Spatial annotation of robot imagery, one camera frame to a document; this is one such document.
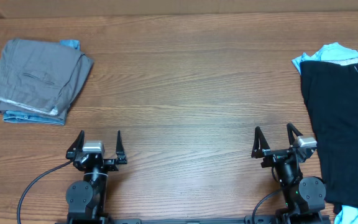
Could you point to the light blue printed t-shirt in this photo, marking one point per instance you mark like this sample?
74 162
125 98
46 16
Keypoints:
331 53

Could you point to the folded grey trousers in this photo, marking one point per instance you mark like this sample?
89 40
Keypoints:
42 77

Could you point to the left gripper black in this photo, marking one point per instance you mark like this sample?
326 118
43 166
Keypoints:
113 164

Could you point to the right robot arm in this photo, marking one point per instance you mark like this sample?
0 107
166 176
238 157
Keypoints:
303 196

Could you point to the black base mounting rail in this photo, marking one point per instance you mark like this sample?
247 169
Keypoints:
191 221

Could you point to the folded blue jeans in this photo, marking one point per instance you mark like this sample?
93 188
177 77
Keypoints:
21 116

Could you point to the black shorts with mesh lining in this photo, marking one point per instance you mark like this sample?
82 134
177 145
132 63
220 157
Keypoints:
343 124

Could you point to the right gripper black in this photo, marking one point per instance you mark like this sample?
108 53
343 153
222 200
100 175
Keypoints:
261 148

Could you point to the cardboard backdrop panel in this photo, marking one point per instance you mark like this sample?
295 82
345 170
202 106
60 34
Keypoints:
73 8

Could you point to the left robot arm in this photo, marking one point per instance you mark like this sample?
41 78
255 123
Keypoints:
86 198

